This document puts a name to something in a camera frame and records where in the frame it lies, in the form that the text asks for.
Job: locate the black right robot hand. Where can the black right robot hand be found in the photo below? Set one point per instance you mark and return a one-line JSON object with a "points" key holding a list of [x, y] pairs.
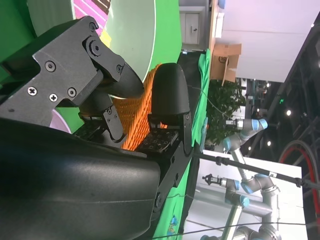
{"points": [[62, 187]]}

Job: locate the white round bowl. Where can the white round bowl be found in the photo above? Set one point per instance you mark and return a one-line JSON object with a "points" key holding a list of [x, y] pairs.
{"points": [[135, 32]]}

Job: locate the grey blue-jointed robot arm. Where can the grey blue-jointed robot arm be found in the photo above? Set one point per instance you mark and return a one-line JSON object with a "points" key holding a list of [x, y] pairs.
{"points": [[247, 125], [265, 207]]}

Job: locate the white round plate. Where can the white round plate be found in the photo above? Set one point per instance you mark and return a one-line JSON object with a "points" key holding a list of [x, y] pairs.
{"points": [[60, 122]]}

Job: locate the orange wicker basket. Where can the orange wicker basket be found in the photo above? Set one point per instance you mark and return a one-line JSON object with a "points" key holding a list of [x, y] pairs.
{"points": [[137, 117]]}

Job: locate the layered chocolate cake slice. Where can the layered chocolate cake slice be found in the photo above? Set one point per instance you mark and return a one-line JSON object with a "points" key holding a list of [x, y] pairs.
{"points": [[87, 10]]}

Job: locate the black backdrop cloth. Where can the black backdrop cloth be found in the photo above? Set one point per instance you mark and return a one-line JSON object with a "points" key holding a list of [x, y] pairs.
{"points": [[192, 75]]}

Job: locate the green potted plant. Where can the green potted plant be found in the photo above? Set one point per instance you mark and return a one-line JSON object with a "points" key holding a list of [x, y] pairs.
{"points": [[225, 107]]}

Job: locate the black stand pole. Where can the black stand pole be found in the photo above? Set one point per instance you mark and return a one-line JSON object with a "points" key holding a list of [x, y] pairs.
{"points": [[250, 168]]}

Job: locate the green tablecloth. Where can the green tablecloth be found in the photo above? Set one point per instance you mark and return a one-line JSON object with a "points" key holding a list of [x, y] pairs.
{"points": [[167, 30]]}

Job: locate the brown cardboard box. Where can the brown cardboard box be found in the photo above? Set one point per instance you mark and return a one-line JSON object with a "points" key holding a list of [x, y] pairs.
{"points": [[222, 62]]}

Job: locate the white drawer cabinet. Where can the white drawer cabinet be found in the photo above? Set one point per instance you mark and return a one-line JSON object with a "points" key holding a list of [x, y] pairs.
{"points": [[192, 27]]}

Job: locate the white counter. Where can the white counter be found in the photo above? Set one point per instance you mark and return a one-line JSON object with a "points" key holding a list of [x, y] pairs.
{"points": [[262, 50]]}

